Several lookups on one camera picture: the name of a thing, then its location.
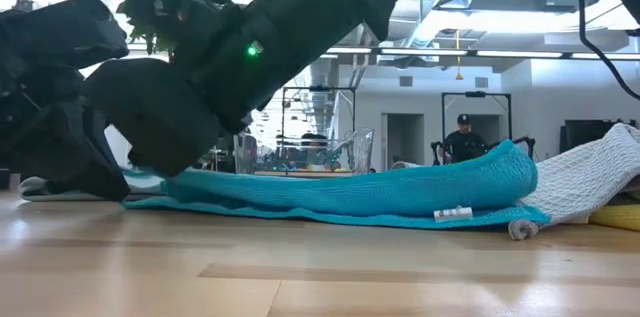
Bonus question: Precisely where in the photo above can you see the black metal stand frame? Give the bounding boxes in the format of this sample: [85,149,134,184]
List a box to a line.
[440,90,514,144]

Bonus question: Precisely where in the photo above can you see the black cabinet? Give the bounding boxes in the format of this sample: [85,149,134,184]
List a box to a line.
[559,118,638,154]

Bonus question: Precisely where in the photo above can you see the grey waffle-weave towel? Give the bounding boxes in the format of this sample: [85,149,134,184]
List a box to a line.
[389,122,640,242]

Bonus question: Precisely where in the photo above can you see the turquoise terry towel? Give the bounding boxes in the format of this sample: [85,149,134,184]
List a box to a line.
[121,139,552,231]

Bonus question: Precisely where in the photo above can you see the clear plastic bin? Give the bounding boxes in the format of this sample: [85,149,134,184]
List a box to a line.
[234,128,376,176]

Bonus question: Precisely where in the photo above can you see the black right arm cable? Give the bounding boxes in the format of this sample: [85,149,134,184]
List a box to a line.
[567,0,640,102]

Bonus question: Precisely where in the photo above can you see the green leafy plant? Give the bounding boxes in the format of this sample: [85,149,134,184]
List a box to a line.
[112,0,207,59]

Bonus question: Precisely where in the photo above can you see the yellow towel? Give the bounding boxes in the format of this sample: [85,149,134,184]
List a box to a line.
[588,201,640,233]

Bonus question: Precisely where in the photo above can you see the person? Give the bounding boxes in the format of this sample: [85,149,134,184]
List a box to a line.
[443,113,489,165]
[298,132,330,159]

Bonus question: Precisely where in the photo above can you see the black background robot arms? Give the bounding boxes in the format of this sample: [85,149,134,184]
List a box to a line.
[430,135,537,164]

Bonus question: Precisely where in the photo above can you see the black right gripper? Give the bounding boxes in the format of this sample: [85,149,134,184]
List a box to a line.
[81,58,225,179]

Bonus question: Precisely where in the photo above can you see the light blue teal-edged towel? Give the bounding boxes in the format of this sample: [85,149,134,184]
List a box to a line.
[18,168,167,204]

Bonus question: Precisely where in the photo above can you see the long ceiling light strip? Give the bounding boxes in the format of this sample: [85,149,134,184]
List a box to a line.
[324,46,640,62]

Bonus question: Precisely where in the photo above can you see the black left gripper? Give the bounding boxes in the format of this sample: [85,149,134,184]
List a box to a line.
[0,0,132,204]

